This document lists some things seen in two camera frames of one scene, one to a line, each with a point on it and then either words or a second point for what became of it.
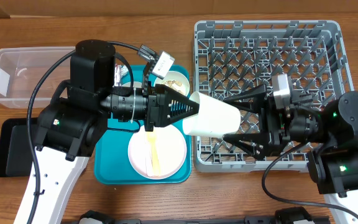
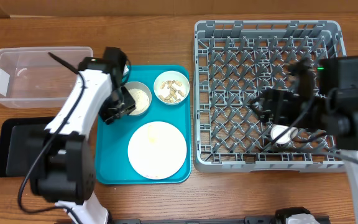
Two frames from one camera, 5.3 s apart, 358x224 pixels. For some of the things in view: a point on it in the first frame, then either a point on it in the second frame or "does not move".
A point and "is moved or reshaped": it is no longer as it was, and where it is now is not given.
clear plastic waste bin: (15, 70) does not move
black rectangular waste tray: (15, 153) does not move
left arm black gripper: (157, 97) -> (128, 104)
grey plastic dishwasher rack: (235, 56) does not move
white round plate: (157, 155) does not move
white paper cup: (216, 117) is moved or reshaped
